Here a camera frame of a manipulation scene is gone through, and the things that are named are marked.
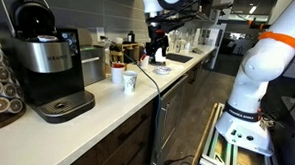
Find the wooden condiment organizer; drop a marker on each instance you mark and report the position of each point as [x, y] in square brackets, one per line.
[125, 52]

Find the patterned paper plate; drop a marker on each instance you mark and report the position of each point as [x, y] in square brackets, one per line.
[162, 70]

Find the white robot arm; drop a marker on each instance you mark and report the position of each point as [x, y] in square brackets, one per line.
[241, 122]

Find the black silver Keurig coffee machine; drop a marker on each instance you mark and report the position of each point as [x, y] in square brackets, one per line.
[46, 61]

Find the patterned paper coffee cup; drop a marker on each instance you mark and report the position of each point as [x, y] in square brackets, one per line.
[129, 81]

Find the stainless steel box container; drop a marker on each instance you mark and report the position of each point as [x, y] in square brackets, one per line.
[93, 64]

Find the small white cup red stirrers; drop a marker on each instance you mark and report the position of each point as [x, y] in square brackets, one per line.
[144, 61]

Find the black countertop sink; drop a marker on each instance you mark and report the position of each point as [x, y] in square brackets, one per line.
[178, 58]

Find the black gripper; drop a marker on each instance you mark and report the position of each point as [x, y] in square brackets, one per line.
[158, 40]

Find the coffee pod carousel rack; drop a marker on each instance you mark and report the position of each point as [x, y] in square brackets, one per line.
[12, 105]

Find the white mug red interior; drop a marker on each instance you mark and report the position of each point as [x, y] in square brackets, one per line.
[116, 73]

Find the white paper towel roll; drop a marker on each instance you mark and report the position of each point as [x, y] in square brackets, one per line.
[159, 56]

